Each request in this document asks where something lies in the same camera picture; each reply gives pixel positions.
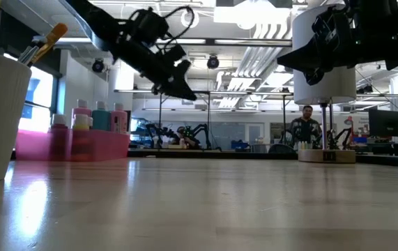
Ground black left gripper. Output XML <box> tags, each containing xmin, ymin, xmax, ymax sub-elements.
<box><xmin>114</xmin><ymin>34</ymin><xmax>198</xmax><ymax>102</ymax></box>

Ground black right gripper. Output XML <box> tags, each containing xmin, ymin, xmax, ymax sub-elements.
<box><xmin>277</xmin><ymin>5</ymin><xmax>357</xmax><ymax>86</ymax></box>

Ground large pink paint bottle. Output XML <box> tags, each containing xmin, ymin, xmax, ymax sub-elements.
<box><xmin>110</xmin><ymin>102</ymin><xmax>129</xmax><ymax>134</ymax></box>
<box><xmin>72</xmin><ymin>99</ymin><xmax>93</xmax><ymax>119</ymax></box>

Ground large teal paint bottle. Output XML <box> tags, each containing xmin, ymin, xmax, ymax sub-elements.
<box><xmin>91</xmin><ymin>100</ymin><xmax>112</xmax><ymax>132</ymax></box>

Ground small yellow paint bottle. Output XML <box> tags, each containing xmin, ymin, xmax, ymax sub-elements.
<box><xmin>70</xmin><ymin>114</ymin><xmax>91</xmax><ymax>162</ymax></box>

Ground small magenta paint bottle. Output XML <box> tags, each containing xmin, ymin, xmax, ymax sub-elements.
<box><xmin>49</xmin><ymin>114</ymin><xmax>70</xmax><ymax>162</ymax></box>

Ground paintbrushes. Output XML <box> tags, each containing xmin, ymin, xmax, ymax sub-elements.
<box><xmin>27</xmin><ymin>22</ymin><xmax>69</xmax><ymax>67</ymax></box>

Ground person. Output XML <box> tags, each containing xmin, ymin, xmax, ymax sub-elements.
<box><xmin>174</xmin><ymin>125</ymin><xmax>199</xmax><ymax>149</ymax></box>
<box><xmin>288</xmin><ymin>104</ymin><xmax>323</xmax><ymax>144</ymax></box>

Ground pink plastic tray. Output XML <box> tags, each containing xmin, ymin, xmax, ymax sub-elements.
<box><xmin>15</xmin><ymin>128</ymin><xmax>132</xmax><ymax>162</ymax></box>

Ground black monitor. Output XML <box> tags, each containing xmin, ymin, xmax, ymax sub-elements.
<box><xmin>368</xmin><ymin>109</ymin><xmax>398</xmax><ymax>138</ymax></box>

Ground background black rig frame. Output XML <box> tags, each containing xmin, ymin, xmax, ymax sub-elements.
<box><xmin>158</xmin><ymin>89</ymin><xmax>212</xmax><ymax>151</ymax></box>

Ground black ceiling camera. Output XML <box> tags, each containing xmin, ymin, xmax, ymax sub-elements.
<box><xmin>91</xmin><ymin>59</ymin><xmax>106</xmax><ymax>73</ymax></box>
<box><xmin>206</xmin><ymin>54</ymin><xmax>220</xmax><ymax>70</ymax></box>

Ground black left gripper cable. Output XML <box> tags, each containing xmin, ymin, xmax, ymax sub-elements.
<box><xmin>125</xmin><ymin>5</ymin><xmax>197</xmax><ymax>46</ymax></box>

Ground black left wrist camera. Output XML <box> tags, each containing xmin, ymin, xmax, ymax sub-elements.
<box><xmin>128</xmin><ymin>8</ymin><xmax>170</xmax><ymax>40</ymax></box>

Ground white ring ceiling light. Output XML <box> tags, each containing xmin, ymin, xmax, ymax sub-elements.
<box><xmin>180</xmin><ymin>8</ymin><xmax>201</xmax><ymax>29</ymax></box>

